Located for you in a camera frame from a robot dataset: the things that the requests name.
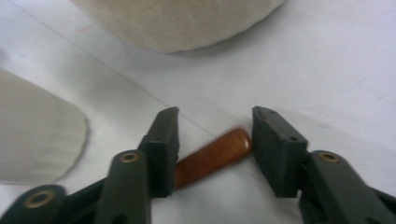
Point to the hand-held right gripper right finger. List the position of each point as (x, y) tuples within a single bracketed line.
[(277, 152)]

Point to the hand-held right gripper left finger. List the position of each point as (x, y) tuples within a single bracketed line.
[(163, 155)]

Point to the brown wooden spoon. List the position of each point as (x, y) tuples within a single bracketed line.
[(211, 158)]

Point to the white cup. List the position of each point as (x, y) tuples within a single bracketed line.
[(34, 133)]

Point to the beige rice container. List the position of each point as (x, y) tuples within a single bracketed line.
[(174, 21)]

